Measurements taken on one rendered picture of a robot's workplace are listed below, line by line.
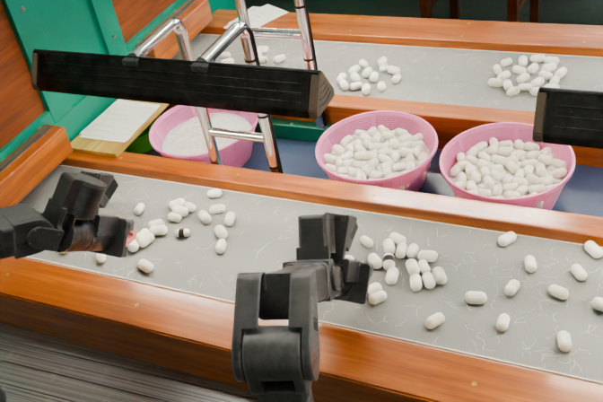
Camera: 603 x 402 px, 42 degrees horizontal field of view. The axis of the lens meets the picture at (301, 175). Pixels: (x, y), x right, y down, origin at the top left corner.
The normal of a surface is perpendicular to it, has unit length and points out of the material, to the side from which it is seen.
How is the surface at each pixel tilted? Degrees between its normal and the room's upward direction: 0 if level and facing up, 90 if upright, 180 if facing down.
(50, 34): 90
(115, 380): 0
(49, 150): 90
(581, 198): 0
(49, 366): 0
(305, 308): 26
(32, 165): 90
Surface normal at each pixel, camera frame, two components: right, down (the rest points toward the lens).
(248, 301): -0.19, -0.46
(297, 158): -0.16, -0.80
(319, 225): -0.18, -0.13
